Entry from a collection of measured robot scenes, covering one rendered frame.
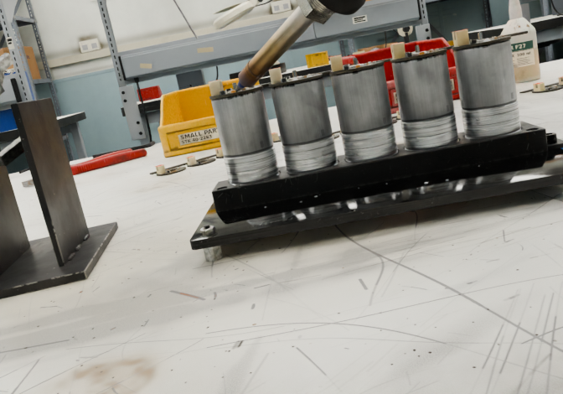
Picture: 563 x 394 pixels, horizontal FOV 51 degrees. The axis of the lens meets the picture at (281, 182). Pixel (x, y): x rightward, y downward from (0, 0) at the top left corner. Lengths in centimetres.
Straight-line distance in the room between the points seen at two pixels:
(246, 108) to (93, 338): 12
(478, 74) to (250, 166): 11
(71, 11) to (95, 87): 59
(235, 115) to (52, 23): 468
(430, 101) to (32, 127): 17
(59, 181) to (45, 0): 467
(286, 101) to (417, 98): 6
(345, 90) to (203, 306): 12
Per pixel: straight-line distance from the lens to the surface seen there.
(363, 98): 26
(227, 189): 27
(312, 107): 26
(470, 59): 27
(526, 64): 65
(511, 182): 24
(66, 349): 20
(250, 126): 26
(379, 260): 20
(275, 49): 24
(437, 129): 27
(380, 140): 26
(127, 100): 264
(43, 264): 29
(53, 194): 28
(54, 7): 493
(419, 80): 26
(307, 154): 26
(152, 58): 259
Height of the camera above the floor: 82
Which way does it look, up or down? 12 degrees down
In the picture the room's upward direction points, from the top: 12 degrees counter-clockwise
